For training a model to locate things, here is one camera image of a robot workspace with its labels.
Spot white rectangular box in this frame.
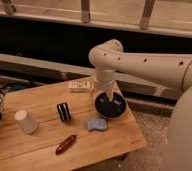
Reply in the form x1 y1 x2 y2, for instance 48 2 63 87
68 81 90 93

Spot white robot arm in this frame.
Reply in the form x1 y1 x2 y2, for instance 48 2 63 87
88 39 192 171

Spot wooden table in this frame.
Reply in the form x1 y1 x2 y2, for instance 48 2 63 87
0 82 147 171

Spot brown sausage-shaped object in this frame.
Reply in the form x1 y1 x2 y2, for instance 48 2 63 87
55 135 76 155

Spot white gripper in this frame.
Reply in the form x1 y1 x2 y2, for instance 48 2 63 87
93 68 115 100

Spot blue sponge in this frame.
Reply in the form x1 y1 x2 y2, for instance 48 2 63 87
86 118 107 131

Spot dark blue bowl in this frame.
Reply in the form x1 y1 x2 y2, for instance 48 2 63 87
95 92 126 119

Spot black and white eraser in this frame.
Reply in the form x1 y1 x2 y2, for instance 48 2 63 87
57 103 71 122

